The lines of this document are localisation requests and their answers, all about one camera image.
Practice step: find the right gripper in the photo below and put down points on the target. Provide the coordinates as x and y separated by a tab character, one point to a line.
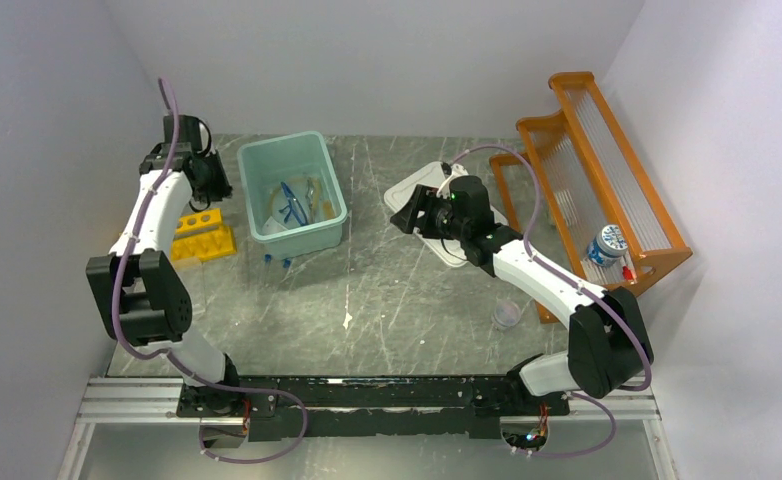
406	217

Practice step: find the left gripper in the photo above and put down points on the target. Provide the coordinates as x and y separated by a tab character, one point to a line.
221	190

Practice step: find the teal plastic bin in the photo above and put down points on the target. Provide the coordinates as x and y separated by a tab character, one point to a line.
266	163

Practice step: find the yellow test tube rack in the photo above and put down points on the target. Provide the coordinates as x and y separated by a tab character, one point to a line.
204	236

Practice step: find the blue safety goggles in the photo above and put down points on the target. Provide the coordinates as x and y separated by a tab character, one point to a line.
292	211

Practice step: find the metal scissors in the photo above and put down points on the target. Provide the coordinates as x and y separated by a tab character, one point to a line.
313	193

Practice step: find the amber rubber tube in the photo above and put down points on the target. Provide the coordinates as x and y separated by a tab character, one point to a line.
324	211

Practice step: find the small white plastic bag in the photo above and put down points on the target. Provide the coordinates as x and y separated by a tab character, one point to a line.
273	227

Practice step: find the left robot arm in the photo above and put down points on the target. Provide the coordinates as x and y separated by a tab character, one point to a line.
142	301

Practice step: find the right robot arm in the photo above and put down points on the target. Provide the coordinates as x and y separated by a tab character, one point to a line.
608	344

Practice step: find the white bin lid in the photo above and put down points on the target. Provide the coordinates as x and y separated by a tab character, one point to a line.
451	252

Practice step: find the clear petri dish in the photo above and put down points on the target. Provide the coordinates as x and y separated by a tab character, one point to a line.
506	315

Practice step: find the orange wooden rack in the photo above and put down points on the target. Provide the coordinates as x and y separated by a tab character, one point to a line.
591	176

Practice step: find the white blue bottle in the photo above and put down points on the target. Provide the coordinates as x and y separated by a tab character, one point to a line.
607	247

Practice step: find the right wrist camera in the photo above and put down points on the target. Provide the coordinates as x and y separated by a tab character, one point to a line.
451	171

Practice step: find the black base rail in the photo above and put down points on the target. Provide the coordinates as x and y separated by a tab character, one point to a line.
281	407

